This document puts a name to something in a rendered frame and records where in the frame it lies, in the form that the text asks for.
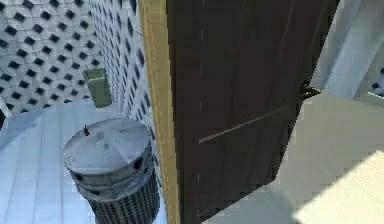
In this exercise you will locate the dark brown room door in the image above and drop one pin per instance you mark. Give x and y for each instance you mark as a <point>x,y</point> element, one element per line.
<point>233,83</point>

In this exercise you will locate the grey metal trash bin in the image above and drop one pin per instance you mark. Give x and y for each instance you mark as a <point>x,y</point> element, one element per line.
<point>113,166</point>

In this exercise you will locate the green box on floor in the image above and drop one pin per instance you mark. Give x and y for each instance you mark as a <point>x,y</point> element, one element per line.
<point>97,87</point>

